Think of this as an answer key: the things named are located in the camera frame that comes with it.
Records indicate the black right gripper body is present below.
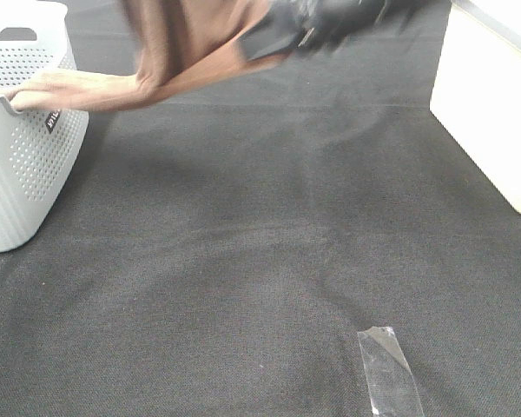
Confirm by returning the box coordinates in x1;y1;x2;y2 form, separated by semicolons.
270;1;417;48

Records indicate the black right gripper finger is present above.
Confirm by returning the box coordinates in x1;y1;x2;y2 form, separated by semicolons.
238;10;303;61

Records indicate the brown towel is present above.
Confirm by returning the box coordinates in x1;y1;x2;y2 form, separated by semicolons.
0;1;288;112

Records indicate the white plastic storage box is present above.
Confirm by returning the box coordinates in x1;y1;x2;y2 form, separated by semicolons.
430;1;521;214

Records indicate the black table cloth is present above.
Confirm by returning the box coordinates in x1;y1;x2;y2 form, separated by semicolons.
0;1;521;416

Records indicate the grey perforated laundry basket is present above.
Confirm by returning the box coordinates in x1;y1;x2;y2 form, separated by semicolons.
0;1;89;253

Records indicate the clear tape strip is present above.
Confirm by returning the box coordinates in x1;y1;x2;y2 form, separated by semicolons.
357;327;425;417

